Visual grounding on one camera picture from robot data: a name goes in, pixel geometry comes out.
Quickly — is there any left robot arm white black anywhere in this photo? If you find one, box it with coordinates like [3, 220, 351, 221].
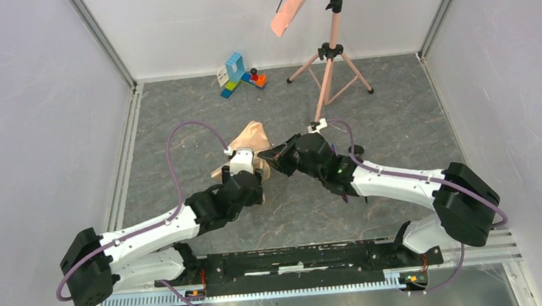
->
[58, 169, 264, 306]

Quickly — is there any black utensil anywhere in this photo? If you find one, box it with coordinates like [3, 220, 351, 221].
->
[348, 145, 369, 204]

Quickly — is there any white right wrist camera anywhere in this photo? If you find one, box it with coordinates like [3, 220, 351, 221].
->
[308, 118, 328, 133]

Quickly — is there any pink panel on tripod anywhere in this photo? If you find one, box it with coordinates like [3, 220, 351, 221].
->
[270, 0, 306, 38]

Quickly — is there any pink tripod stand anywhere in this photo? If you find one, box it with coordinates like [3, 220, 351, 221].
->
[277, 0, 375, 122]

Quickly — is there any colourful toy brick structure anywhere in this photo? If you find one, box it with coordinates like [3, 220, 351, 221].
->
[216, 52, 268, 99]

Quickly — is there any aluminium frame rail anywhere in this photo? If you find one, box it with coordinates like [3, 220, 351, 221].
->
[93, 229, 537, 306]

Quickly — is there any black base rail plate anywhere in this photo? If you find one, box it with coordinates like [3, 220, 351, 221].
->
[169, 239, 444, 297]

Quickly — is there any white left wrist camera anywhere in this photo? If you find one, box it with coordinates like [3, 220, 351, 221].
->
[223, 146, 255, 176]

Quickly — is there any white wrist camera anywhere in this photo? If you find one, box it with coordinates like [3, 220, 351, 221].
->
[223, 146, 255, 176]
[308, 118, 328, 133]

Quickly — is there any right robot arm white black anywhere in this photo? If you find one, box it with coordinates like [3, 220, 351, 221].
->
[258, 133, 500, 265]

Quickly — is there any peach cloth napkin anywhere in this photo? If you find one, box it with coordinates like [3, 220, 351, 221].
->
[229, 120, 272, 181]

